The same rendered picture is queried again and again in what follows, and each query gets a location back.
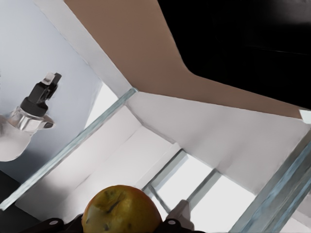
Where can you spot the pale finger of the right gripper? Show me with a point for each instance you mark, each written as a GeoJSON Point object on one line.
{"type": "Point", "coordinates": [48, 78]}

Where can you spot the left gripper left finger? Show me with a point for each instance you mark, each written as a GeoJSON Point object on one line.
{"type": "Point", "coordinates": [52, 224]}

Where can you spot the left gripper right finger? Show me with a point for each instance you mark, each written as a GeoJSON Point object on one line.
{"type": "Point", "coordinates": [180, 213]}

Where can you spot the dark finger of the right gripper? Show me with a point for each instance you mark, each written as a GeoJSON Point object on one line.
{"type": "Point", "coordinates": [57, 78]}

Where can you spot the yellow-red apple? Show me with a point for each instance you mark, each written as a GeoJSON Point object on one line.
{"type": "Point", "coordinates": [121, 211]}

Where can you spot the thin silver frame bar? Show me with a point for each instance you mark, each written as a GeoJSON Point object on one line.
{"type": "Point", "coordinates": [206, 183]}
{"type": "Point", "coordinates": [167, 167]}

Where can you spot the silver frame post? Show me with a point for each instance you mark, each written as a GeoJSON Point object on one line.
{"type": "Point", "coordinates": [73, 145]}
{"type": "Point", "coordinates": [279, 189]}

